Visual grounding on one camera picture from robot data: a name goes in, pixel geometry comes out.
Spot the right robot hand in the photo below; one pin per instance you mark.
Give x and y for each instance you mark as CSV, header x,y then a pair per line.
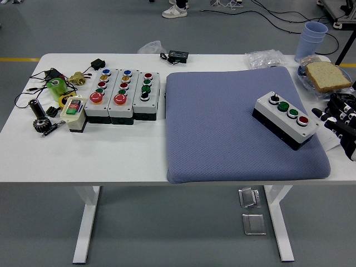
x,y
343,133

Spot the grey selector three-button control box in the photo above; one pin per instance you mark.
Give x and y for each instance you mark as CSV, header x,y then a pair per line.
x,y
286,122
144,107

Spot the grey five-button emergency stop box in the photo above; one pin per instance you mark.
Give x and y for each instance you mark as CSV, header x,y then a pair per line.
x,y
96,108
119,109

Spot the white card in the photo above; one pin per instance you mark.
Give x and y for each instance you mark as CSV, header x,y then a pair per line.
x,y
331,140

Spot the black ribbed object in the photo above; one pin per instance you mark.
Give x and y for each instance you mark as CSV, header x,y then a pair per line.
x,y
340,97

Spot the clear plastic wrap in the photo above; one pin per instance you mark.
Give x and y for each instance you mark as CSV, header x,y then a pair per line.
x,y
320,95

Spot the white bread slice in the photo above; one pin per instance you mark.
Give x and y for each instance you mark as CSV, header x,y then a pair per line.
x,y
326,76

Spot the blue plate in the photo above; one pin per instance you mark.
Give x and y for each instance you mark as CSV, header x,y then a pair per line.
x,y
301,73

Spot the light blue plastic cup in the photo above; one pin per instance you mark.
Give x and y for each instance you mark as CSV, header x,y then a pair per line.
x,y
306,50
311,36
315,27

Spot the white table leg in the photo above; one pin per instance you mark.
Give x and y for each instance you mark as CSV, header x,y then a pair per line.
x,y
86,222
281,222

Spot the clear plastic blister pack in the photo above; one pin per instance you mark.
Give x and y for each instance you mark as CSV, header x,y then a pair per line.
x,y
264,59

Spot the metal floor plate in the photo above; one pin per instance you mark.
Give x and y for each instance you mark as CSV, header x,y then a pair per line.
x,y
253,224
249,198

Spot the blue-grey quilted mat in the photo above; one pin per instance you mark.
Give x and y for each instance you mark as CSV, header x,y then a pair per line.
x,y
217,125

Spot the black digital panel meter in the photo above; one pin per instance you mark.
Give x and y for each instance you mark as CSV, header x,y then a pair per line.
x,y
178,55

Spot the person's leg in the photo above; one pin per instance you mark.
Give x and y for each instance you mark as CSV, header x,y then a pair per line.
x,y
180,3

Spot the person's white grey shoe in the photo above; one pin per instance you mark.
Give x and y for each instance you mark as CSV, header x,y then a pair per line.
x,y
173,12

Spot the clear plastic bag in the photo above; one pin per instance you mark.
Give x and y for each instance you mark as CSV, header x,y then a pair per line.
x,y
150,47

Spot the brass valve fitting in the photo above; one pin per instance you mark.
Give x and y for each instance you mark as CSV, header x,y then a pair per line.
x,y
77,79

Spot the yellow tape roll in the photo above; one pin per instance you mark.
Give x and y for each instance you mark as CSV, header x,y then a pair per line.
x,y
61,100

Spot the black pen-shaped tool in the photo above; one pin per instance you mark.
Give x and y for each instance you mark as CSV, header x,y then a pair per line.
x,y
53,129

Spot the green translucent tape roll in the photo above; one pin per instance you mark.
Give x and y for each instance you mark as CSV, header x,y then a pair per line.
x,y
55,89

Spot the small black heat sink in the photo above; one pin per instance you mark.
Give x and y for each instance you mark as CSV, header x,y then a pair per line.
x,y
51,111

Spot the black power adapter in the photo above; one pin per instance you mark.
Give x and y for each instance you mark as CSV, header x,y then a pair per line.
x,y
53,73

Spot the black gear with shaft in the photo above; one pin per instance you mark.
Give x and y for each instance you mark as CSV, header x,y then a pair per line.
x,y
40,123

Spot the metal equipment frame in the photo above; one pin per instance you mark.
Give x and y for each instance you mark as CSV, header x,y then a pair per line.
x,y
339,11

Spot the white switch box green button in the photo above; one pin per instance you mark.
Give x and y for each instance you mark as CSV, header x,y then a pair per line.
x,y
73,121

